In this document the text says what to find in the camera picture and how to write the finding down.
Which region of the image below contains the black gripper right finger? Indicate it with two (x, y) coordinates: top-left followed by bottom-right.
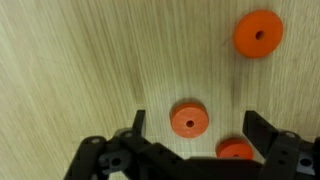
(242, 110), (320, 180)

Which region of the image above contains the orange disc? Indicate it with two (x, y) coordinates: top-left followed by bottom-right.
(169, 102), (210, 139)
(232, 9), (285, 60)
(215, 137), (255, 160)

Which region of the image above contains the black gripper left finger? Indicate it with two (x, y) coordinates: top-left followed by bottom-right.
(63, 109), (188, 180)

